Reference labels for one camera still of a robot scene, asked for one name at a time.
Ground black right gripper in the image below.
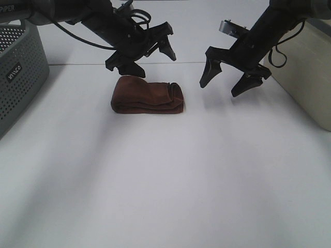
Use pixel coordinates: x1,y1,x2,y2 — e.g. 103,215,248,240
200,35,271,97

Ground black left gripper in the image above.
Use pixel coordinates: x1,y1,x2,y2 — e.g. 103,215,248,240
105,22,176,78

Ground brown towel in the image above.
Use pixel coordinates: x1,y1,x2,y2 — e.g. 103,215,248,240
110,75,184,114

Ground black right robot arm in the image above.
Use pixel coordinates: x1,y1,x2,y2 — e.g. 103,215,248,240
200,1,330,97

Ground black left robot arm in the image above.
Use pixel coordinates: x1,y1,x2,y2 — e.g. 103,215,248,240
1,1,176,78

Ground beige storage box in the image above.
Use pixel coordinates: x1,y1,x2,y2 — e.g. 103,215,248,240
263,19,330,131

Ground grey perforated plastic basket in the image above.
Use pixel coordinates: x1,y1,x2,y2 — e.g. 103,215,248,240
1,20,49,137

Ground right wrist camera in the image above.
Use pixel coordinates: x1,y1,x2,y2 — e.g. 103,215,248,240
219,20,249,39

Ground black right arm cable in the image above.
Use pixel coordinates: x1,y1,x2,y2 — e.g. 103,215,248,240
268,19,306,70

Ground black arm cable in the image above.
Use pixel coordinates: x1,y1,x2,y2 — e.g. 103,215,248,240
53,9,152,50
268,19,306,70

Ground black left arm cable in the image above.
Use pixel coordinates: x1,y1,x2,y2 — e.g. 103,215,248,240
53,9,152,50

